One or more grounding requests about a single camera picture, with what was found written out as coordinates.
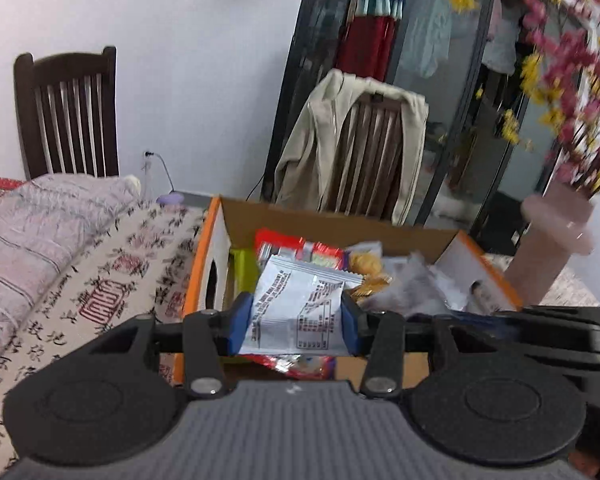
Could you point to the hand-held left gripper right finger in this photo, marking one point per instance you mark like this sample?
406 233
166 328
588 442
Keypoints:
352 325

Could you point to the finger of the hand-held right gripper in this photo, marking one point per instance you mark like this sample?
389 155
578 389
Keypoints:
480 319

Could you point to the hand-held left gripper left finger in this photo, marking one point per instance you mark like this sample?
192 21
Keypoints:
240 322

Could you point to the silver printed snack bag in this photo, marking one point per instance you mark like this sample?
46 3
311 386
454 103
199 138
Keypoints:
300 305

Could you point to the pile of snack packets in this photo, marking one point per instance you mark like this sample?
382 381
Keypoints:
370 265

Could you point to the red cardboard box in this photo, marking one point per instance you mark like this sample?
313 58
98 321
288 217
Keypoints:
215 260

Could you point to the pink glass vase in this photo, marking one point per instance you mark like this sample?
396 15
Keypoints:
540 245

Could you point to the small purple round object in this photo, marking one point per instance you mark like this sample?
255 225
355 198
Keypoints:
170 199

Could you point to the brown slatted wooden chair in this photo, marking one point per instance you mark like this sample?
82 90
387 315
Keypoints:
370 160

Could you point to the beige jacket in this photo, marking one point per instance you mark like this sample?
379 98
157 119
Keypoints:
310 150

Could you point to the striped pink grey blanket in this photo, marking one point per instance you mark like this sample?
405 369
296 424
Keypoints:
30 240

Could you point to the yellow and pink blossom branches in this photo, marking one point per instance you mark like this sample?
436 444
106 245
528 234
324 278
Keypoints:
580 85

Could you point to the dark wooden chair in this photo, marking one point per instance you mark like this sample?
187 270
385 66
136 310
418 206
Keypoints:
65 115

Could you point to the red hanging garment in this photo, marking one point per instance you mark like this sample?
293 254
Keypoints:
365 45

